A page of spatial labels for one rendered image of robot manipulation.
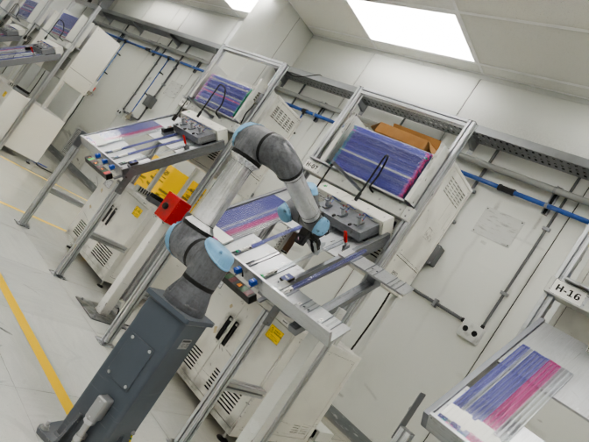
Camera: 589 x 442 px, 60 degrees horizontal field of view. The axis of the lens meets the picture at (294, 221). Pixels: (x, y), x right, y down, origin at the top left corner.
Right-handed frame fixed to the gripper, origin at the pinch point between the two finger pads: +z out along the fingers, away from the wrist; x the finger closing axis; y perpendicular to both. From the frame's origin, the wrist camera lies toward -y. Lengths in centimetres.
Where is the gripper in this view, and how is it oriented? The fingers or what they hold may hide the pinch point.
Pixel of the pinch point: (314, 253)
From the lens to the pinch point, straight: 227.9
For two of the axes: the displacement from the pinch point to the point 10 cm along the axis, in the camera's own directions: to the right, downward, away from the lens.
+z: 1.4, 7.8, 6.1
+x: -6.4, -4.0, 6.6
